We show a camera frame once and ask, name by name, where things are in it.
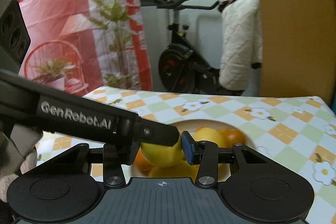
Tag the small orange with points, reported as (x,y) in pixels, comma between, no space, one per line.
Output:
(236,136)

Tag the red printed backdrop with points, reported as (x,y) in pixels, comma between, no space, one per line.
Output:
(52,16)

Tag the pale green round fruit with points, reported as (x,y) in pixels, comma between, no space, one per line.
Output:
(162,154)

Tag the green leafy plant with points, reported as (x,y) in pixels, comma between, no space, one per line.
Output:
(118,16)

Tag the white quilted jacket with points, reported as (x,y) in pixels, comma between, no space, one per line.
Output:
(241,43)

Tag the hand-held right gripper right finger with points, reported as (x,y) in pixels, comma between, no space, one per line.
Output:
(187,148)

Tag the yellow lemon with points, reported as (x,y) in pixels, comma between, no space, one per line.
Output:
(207,134)
(170,172)

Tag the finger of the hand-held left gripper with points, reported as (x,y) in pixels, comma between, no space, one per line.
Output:
(157,133)

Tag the person's left forearm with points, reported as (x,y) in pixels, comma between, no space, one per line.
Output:
(29,163)

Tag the beige oval plate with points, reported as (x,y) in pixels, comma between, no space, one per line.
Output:
(236,158)

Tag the checkered floral tablecloth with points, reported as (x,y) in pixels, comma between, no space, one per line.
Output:
(288,134)

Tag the brown wooden board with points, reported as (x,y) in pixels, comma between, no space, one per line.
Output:
(294,29)

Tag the black exercise bike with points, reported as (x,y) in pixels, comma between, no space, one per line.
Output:
(178,64)

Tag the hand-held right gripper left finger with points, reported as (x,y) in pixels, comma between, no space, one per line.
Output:
(128,155)

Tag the large orange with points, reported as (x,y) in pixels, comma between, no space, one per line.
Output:
(143,162)

